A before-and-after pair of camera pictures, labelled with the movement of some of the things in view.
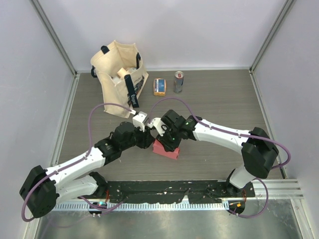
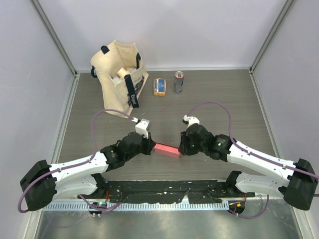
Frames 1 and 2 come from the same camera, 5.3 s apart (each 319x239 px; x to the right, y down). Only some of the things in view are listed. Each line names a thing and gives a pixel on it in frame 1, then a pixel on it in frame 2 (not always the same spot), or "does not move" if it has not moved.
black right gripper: x=168 y=146 -> x=184 y=148
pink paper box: x=158 y=148 does not move
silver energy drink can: x=179 y=78 does not move
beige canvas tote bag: x=121 y=76 does not move
